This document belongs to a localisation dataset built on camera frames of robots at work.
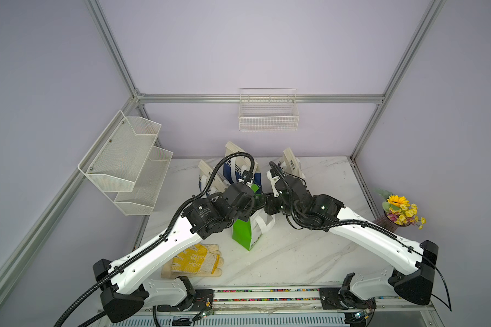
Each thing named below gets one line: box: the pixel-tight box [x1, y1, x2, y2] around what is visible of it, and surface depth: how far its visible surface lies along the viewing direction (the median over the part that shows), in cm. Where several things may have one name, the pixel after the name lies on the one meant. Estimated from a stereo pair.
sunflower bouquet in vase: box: [371, 188, 427, 233], surface depth 73 cm
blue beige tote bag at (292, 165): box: [280, 147, 306, 180], surface depth 87 cm
